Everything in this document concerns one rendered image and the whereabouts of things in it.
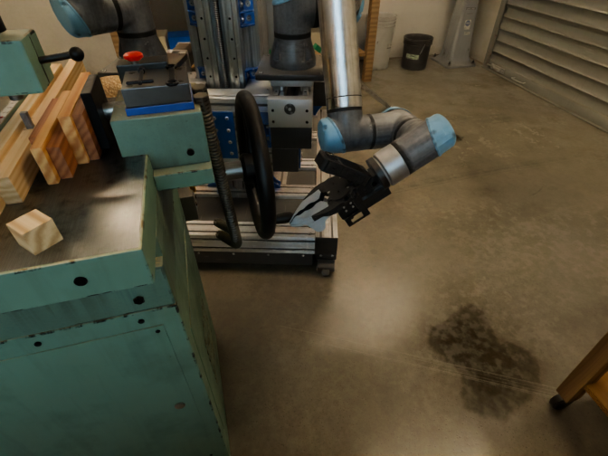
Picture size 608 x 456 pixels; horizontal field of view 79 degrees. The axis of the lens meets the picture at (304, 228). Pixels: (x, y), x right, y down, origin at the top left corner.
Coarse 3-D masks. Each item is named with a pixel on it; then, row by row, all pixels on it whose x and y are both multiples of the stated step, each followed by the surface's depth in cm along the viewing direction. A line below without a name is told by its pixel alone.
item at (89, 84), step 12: (84, 84) 57; (96, 84) 58; (84, 96) 54; (96, 96) 57; (96, 108) 56; (108, 108) 59; (96, 120) 57; (108, 120) 61; (96, 132) 58; (108, 132) 60; (108, 144) 59
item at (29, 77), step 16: (16, 32) 51; (32, 32) 52; (0, 48) 48; (16, 48) 49; (32, 48) 51; (0, 64) 49; (16, 64) 50; (32, 64) 50; (48, 64) 56; (0, 80) 50; (16, 80) 51; (32, 80) 51; (48, 80) 55; (0, 96) 52; (16, 96) 54
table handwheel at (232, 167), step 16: (240, 96) 65; (240, 112) 75; (256, 112) 61; (240, 128) 80; (256, 128) 60; (240, 144) 83; (256, 144) 60; (240, 160) 72; (256, 160) 60; (240, 176) 72; (256, 176) 61; (272, 176) 61; (256, 192) 85; (272, 192) 62; (256, 208) 82; (272, 208) 63; (256, 224) 79; (272, 224) 66
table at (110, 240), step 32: (96, 160) 58; (128, 160) 58; (32, 192) 51; (64, 192) 51; (96, 192) 51; (128, 192) 51; (0, 224) 46; (64, 224) 46; (96, 224) 46; (128, 224) 46; (0, 256) 42; (32, 256) 42; (64, 256) 42; (96, 256) 42; (128, 256) 43; (0, 288) 40; (32, 288) 42; (64, 288) 43; (96, 288) 44; (128, 288) 46
